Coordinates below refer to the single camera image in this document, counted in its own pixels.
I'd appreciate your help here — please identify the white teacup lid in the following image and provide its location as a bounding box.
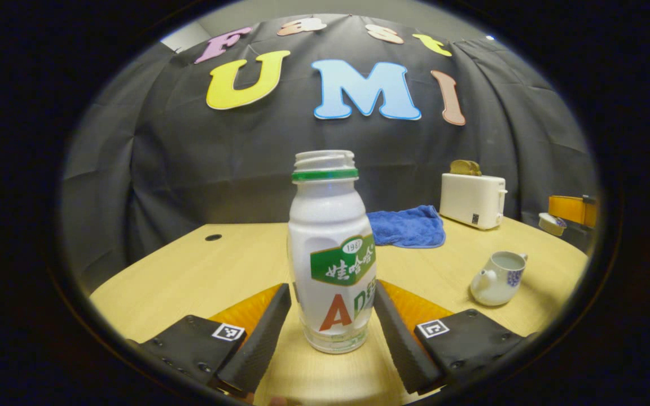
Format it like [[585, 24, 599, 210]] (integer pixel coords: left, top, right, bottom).
[[538, 213, 567, 236]]

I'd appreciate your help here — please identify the white blue-patterned teacup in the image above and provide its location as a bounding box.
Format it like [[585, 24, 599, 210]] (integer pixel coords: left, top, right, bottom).
[[470, 251, 529, 307]]

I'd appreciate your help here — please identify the white plastic water bottle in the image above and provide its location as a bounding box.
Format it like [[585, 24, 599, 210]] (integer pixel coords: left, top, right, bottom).
[[287, 149, 377, 355]]

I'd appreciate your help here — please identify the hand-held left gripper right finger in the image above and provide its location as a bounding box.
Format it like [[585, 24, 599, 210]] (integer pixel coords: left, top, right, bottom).
[[374, 280, 537, 395]]

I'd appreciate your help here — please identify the blue towel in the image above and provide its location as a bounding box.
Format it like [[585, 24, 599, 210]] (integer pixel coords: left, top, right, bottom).
[[366, 205, 446, 249]]

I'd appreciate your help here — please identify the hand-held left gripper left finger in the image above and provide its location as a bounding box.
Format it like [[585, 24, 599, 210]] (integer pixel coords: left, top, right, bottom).
[[128, 283, 292, 395]]

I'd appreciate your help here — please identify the black backdrop cloth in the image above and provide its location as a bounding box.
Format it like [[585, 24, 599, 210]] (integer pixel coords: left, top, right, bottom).
[[63, 14, 599, 294]]

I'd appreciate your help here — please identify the white toaster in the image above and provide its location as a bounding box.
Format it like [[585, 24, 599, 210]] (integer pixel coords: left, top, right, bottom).
[[440, 173, 507, 230]]

